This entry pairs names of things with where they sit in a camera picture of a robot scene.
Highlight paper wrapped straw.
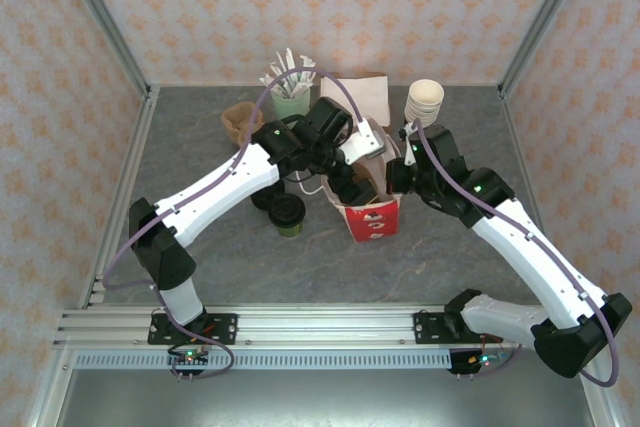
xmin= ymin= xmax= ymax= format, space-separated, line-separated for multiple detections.
xmin=270 ymin=51 xmax=290 ymax=97
xmin=283 ymin=46 xmax=297 ymax=97
xmin=258 ymin=73 xmax=287 ymax=99
xmin=297 ymin=54 xmax=319 ymax=98

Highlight grey slotted cable duct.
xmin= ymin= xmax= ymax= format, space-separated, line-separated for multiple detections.
xmin=74 ymin=350 xmax=454 ymax=371

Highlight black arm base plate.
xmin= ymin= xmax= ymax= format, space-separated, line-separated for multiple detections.
xmin=147 ymin=313 xmax=239 ymax=347
xmin=413 ymin=311 xmax=466 ymax=347

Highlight mint green metal bucket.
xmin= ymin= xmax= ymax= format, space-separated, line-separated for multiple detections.
xmin=271 ymin=90 xmax=311 ymax=124

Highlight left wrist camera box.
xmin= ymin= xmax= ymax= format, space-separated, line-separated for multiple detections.
xmin=342 ymin=116 xmax=387 ymax=166

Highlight green cup with black lid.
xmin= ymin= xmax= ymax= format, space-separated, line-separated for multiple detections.
xmin=268 ymin=193 xmax=307 ymax=240

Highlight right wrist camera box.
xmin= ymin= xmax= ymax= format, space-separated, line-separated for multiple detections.
xmin=398 ymin=120 xmax=420 ymax=168

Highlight black cup lid stack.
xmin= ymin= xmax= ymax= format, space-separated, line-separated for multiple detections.
xmin=250 ymin=180 xmax=287 ymax=212

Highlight small circuit board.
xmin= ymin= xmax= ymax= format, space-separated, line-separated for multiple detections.
xmin=449 ymin=348 xmax=512 ymax=377
xmin=167 ymin=346 xmax=211 ymax=376

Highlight brown pulp cup carrier stack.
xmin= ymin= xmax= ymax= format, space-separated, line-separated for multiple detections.
xmin=221 ymin=101 xmax=264 ymax=149

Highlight stacked black paper cups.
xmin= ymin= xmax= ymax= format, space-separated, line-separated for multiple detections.
xmin=403 ymin=78 xmax=446 ymax=129

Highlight aluminium frame post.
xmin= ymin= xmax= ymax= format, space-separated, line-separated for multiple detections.
xmin=498 ymin=0 xmax=597 ymax=98
xmin=53 ymin=0 xmax=153 ymax=98

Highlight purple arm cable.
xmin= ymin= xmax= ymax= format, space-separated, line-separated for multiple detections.
xmin=102 ymin=68 xmax=372 ymax=381
xmin=414 ymin=124 xmax=621 ymax=389

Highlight aluminium mounting rail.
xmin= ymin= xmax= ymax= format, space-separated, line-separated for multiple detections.
xmin=52 ymin=304 xmax=599 ymax=352

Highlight aluminium table side rail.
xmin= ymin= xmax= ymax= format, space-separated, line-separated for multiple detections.
xmin=79 ymin=86 xmax=160 ymax=309
xmin=499 ymin=88 xmax=556 ymax=273

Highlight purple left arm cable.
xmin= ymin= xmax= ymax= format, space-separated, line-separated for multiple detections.
xmin=102 ymin=68 xmax=372 ymax=381

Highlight white paper napkin stack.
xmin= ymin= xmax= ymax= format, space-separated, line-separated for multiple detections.
xmin=319 ymin=75 xmax=390 ymax=126

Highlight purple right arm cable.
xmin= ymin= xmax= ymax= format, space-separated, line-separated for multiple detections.
xmin=414 ymin=124 xmax=621 ymax=389

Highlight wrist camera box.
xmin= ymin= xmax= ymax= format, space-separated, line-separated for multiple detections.
xmin=342 ymin=116 xmax=387 ymax=166
xmin=398 ymin=120 xmax=420 ymax=168

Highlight brown cardboard napkin box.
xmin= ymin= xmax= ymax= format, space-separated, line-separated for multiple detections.
xmin=319 ymin=71 xmax=392 ymax=129

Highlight white red paper bag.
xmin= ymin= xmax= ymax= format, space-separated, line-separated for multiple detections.
xmin=298 ymin=119 xmax=404 ymax=244

